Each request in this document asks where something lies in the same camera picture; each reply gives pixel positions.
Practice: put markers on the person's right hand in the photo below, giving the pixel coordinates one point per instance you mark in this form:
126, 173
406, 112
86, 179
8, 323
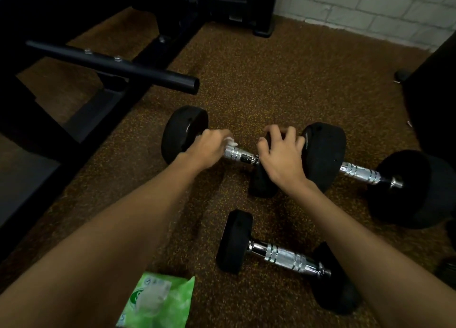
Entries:
283, 160

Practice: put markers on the person's left hand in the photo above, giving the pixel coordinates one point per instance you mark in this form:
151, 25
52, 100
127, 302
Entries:
206, 149

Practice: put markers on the white wet wipe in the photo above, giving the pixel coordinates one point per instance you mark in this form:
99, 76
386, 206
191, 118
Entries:
231, 143

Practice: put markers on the medium black chrome dumbbell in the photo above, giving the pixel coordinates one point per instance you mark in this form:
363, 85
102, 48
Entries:
181, 128

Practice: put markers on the large black chrome dumbbell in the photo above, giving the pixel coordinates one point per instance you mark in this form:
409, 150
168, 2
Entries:
326, 149

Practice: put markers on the small black chrome dumbbell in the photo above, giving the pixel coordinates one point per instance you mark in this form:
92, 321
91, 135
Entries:
235, 242

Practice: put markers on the green wet wipes packet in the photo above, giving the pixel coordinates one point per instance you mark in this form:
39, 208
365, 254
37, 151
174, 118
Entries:
178, 299

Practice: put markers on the person's right forearm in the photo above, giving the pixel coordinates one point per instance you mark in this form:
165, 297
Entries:
374, 267

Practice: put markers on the person's left forearm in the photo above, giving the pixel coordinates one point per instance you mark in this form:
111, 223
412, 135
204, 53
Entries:
99, 253

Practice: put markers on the black bulky equipment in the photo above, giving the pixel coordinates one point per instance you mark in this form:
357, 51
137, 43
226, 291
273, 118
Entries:
434, 106

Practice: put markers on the black metal bench frame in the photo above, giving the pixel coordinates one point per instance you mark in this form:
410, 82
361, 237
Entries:
35, 124

